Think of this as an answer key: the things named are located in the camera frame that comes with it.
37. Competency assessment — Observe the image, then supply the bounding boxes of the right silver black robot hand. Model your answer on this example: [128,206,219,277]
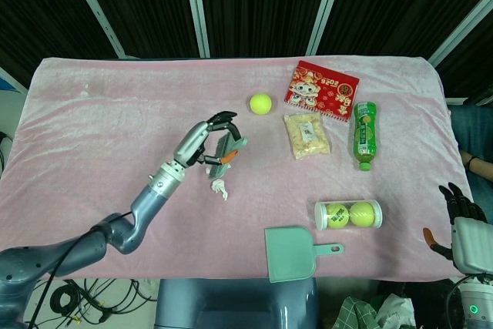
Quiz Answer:
[422,182,493,274]

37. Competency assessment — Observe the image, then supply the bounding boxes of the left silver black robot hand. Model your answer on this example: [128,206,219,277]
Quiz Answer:
[173,111,242,170]

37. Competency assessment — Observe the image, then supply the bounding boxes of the teal hand broom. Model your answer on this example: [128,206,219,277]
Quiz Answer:
[206,132,249,180]

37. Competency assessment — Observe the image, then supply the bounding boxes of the person's bare forearm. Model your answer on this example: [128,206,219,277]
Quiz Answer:
[460,149,493,183]

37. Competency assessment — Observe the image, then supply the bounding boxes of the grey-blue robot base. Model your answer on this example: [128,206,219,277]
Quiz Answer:
[153,277,320,329]

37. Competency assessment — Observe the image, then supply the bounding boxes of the pink velvet tablecloth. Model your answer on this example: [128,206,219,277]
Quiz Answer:
[0,57,477,282]

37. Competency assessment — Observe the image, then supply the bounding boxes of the loose yellow tennis ball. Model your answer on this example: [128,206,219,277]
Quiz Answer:
[249,92,273,116]

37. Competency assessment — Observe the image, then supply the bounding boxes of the crumpled white plastic bag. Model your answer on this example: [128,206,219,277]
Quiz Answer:
[375,293,416,329]

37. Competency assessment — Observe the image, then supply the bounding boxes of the plain yellow tennis ball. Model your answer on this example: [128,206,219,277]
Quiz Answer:
[349,201,377,227]

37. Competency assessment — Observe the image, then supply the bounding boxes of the person's blue jeans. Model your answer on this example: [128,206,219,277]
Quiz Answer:
[448,104,493,226]

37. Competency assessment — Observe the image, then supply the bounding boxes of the clear bag of snacks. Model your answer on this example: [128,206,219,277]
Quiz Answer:
[283,112,332,159]

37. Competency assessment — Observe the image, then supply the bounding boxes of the printed yellow tennis ball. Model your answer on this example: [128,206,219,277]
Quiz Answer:
[326,204,350,229]

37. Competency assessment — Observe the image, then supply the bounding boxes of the green checked cloth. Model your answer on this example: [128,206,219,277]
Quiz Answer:
[331,296,381,329]

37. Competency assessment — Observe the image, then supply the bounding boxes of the red spiral desk calendar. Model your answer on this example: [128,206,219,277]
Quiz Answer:
[283,60,361,124]

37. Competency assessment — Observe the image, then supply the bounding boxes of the teal dustpan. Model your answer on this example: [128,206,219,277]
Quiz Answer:
[263,225,344,284]

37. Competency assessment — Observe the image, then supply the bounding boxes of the clear tennis ball tube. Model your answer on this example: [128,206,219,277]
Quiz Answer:
[314,198,384,231]

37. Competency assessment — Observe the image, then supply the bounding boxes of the green drink bottle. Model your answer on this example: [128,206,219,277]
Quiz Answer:
[353,100,378,172]

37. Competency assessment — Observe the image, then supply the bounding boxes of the white partition frame post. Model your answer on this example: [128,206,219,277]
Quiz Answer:
[427,0,493,68]
[307,0,347,56]
[63,0,126,59]
[183,0,211,59]

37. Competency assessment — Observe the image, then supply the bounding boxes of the black floor cables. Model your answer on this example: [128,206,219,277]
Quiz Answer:
[22,278,159,327]

